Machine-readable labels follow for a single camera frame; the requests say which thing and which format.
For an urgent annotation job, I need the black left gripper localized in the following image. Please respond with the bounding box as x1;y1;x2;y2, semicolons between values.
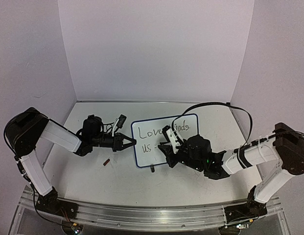
92;131;138;151

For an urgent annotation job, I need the blue framed whiteboard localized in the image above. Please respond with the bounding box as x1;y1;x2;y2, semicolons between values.
131;114;199;168

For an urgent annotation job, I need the red marker cap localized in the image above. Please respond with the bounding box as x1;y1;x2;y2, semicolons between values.
103;159;110;166

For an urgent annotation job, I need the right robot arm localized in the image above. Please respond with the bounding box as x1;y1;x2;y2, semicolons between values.
158;122;304;224

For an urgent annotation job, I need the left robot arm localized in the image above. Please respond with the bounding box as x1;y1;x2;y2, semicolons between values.
3;107;137;219

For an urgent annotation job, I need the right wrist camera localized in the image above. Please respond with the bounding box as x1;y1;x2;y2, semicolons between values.
162;125;184;154

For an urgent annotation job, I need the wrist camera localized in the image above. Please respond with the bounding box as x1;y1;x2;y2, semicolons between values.
162;125;184;154
112;114;127;137

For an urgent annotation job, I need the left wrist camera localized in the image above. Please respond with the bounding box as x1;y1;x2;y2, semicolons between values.
112;114;127;137

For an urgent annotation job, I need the black camera cable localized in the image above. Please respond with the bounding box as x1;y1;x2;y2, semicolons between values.
170;101;254;145

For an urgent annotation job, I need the aluminium front rail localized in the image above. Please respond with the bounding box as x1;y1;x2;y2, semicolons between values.
9;195;289;235

